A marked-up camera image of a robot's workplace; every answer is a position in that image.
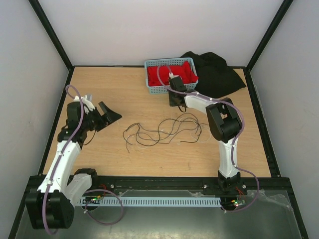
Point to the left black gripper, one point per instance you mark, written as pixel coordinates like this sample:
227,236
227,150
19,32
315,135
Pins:
108,117

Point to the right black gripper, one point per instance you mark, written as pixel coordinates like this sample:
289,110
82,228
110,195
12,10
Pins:
172,103

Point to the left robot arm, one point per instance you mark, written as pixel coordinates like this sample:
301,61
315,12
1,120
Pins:
51,205

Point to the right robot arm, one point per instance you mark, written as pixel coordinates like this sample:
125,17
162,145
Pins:
224,123

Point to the red cloth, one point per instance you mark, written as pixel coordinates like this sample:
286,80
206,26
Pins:
184,71

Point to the black cloth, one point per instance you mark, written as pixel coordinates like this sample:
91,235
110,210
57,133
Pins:
215,78

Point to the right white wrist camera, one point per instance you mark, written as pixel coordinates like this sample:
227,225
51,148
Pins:
171,75

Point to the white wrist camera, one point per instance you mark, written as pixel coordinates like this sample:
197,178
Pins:
171,75
87,103

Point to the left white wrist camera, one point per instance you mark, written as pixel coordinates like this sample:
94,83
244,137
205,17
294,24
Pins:
87,103

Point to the grey slotted cable duct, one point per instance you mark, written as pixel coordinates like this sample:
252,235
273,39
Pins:
152,202

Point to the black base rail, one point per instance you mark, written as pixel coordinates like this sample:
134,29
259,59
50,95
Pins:
206,185

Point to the black metal frame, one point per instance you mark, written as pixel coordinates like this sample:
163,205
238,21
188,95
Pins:
268,148

